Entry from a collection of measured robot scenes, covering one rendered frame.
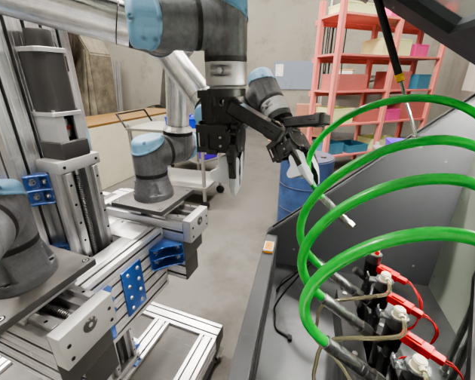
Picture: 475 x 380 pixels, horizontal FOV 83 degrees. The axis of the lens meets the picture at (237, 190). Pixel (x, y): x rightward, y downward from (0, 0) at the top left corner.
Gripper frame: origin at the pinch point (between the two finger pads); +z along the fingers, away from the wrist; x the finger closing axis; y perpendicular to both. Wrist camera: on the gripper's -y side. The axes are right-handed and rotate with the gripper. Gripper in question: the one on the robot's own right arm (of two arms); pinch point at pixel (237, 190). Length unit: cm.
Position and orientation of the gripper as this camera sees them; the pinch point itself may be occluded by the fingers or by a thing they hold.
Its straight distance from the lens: 56.1
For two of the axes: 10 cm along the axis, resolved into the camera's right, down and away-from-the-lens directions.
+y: -9.7, -0.9, 2.2
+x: -2.4, 3.7, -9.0
